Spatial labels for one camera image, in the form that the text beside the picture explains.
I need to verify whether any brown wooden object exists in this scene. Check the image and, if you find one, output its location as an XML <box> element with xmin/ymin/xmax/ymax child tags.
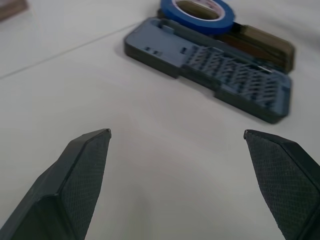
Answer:
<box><xmin>0</xmin><ymin>0</ymin><xmax>28</xmax><ymax>23</ymax></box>

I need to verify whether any grey plastic tool case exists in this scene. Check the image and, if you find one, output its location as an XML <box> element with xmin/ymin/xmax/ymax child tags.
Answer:
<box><xmin>123</xmin><ymin>8</ymin><xmax>296</xmax><ymax>125</ymax></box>

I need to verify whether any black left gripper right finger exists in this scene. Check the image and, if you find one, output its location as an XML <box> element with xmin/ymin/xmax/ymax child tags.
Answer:
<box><xmin>243</xmin><ymin>129</ymin><xmax>320</xmax><ymax>240</ymax></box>

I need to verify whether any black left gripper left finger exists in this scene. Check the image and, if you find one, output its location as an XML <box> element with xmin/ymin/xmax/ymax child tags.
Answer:
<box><xmin>0</xmin><ymin>128</ymin><xmax>112</xmax><ymax>240</ymax></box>

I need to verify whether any blue tape roll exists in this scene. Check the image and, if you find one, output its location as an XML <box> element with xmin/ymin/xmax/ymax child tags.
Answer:
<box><xmin>160</xmin><ymin>0</ymin><xmax>236</xmax><ymax>36</ymax></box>

